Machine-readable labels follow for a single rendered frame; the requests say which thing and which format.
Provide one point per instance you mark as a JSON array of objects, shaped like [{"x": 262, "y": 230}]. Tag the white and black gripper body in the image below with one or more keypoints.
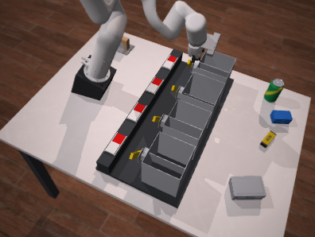
[{"x": 196, "y": 51}]

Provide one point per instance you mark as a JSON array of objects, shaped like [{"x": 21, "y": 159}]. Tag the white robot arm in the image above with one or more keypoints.
[{"x": 112, "y": 18}]

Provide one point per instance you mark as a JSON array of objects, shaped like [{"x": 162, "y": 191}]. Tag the blue box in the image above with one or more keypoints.
[{"x": 281, "y": 117}]

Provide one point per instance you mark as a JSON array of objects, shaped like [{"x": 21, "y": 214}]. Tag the grey flat case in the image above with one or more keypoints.
[{"x": 251, "y": 188}]

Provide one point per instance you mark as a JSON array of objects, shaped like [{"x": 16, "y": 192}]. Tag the green drink can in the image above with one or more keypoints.
[{"x": 274, "y": 90}]

